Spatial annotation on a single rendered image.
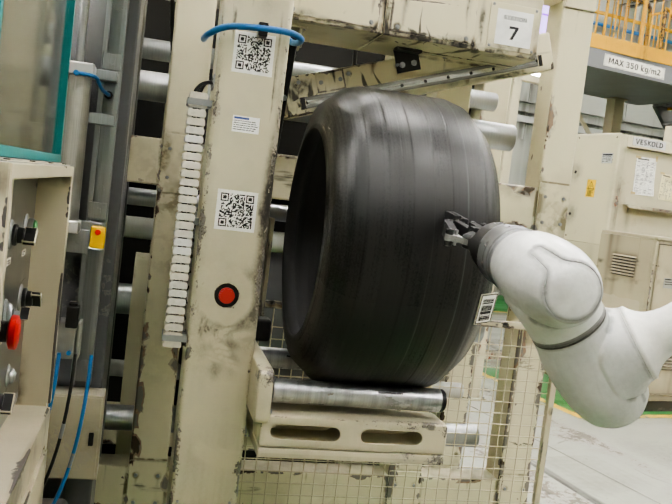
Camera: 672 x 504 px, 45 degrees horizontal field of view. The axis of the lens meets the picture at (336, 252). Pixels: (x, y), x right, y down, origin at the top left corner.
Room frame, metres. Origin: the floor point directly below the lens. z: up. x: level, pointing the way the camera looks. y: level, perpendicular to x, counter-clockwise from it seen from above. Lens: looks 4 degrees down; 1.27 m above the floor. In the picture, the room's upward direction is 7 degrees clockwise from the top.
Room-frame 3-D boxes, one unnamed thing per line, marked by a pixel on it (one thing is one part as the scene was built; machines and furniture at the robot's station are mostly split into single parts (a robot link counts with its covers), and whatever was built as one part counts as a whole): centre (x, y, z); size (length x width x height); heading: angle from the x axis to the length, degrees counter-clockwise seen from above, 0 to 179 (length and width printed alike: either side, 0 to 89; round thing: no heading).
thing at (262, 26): (1.57, 0.21, 1.56); 0.19 x 0.19 x 0.06; 13
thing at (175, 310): (1.52, 0.28, 1.19); 0.05 x 0.04 x 0.48; 13
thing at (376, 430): (1.51, -0.07, 0.84); 0.36 x 0.09 x 0.06; 103
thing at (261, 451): (1.64, -0.04, 0.80); 0.37 x 0.36 x 0.02; 13
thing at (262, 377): (1.60, 0.14, 0.90); 0.40 x 0.03 x 0.10; 13
